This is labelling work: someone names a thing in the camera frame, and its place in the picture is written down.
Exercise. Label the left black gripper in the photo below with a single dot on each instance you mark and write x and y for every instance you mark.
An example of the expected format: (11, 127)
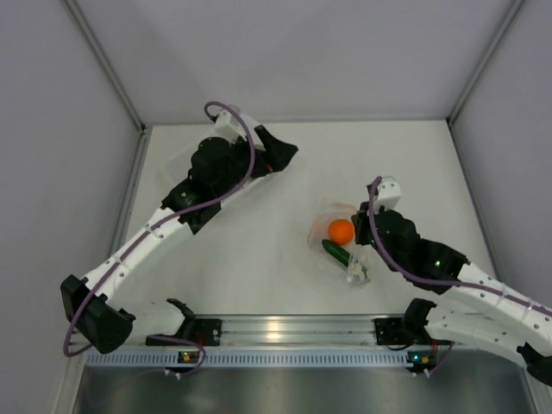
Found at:
(278, 153)

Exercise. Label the translucent white plastic basket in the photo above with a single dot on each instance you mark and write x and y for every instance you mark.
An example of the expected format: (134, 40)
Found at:
(177, 167)

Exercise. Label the fake orange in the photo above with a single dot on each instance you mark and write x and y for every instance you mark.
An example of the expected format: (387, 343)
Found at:
(341, 231)

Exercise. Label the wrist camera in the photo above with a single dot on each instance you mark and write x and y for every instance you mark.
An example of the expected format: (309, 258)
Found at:
(387, 194)
(228, 123)

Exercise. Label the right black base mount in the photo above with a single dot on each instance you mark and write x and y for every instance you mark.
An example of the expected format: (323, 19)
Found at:
(394, 333)

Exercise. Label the clear zip top bag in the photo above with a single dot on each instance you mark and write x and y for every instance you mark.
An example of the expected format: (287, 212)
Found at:
(358, 270)

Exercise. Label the fake green cucumber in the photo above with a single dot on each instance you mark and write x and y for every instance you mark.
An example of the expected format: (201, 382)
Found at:
(337, 252)

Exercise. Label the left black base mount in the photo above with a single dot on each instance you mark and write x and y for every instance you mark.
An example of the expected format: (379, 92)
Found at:
(199, 330)

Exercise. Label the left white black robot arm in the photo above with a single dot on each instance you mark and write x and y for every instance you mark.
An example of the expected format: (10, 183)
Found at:
(100, 306)

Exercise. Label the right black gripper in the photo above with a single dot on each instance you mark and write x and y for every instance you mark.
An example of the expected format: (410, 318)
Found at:
(361, 220)

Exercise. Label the aluminium frame post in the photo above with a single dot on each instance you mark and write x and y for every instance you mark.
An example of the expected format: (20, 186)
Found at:
(76, 13)
(498, 35)

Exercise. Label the aluminium mounting rail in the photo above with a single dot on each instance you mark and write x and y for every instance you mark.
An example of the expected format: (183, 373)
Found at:
(302, 330)

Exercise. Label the white slotted cable duct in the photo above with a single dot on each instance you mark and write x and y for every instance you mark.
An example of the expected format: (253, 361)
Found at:
(218, 357)

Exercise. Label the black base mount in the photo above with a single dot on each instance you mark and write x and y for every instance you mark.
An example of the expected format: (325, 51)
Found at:
(394, 333)
(199, 330)

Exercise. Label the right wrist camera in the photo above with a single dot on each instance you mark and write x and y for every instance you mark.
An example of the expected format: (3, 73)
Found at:
(387, 194)

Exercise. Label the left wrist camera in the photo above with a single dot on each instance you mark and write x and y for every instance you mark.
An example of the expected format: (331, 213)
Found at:
(228, 123)

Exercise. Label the left aluminium frame post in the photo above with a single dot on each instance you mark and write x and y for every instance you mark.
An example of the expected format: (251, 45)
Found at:
(76, 13)

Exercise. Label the right aluminium frame post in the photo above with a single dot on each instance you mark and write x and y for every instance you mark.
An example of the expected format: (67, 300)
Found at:
(498, 35)

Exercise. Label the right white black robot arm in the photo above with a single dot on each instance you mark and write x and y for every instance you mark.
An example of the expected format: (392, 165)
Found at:
(474, 308)

